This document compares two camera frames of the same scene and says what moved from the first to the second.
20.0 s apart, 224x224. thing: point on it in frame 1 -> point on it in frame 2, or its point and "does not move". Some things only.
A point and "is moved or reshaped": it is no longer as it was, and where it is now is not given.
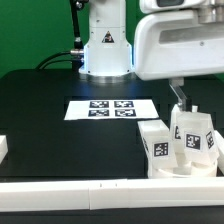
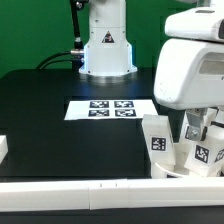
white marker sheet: [110, 109] does not move
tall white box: [158, 143] is moved or reshaped
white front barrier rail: [74, 195] does not move
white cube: [177, 131] -> [210, 115]
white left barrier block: [3, 147] does not move
